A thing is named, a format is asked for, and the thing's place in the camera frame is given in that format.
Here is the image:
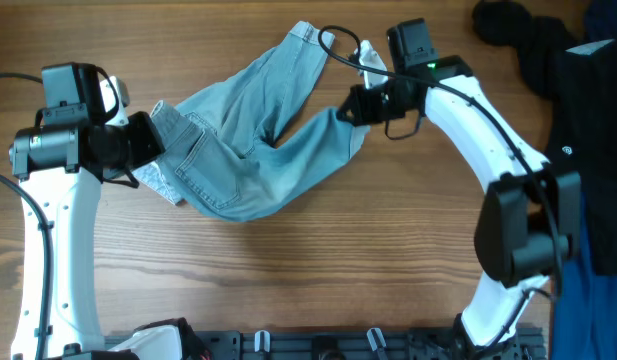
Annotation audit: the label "left black camera cable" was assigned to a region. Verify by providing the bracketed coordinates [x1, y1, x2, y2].
[0, 72, 55, 360]

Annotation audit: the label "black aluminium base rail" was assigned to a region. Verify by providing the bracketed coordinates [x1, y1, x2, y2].
[103, 326, 546, 360]

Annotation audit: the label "right grey rail clip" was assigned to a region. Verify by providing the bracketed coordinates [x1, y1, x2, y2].
[366, 327, 386, 353]

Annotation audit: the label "right black camera cable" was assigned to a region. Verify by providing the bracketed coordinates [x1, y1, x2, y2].
[316, 24, 565, 360]

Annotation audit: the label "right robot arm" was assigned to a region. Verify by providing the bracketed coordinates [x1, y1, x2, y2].
[337, 19, 581, 359]

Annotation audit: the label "light blue denim shorts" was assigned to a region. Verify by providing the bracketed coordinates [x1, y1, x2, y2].
[133, 21, 369, 222]

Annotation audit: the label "black camera cable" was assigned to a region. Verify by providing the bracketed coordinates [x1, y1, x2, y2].
[316, 24, 565, 360]
[0, 72, 55, 360]

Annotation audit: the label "left grey rail clip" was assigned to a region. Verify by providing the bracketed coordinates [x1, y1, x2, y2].
[253, 330, 271, 353]

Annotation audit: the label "black garment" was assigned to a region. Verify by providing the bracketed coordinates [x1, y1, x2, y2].
[472, 1, 617, 276]

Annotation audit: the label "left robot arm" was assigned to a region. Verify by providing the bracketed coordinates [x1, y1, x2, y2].
[9, 63, 211, 359]

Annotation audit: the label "grey rail clip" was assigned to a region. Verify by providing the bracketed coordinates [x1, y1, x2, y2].
[366, 327, 386, 353]
[253, 330, 271, 353]

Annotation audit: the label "blue garment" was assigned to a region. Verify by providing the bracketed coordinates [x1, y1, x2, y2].
[552, 190, 617, 359]

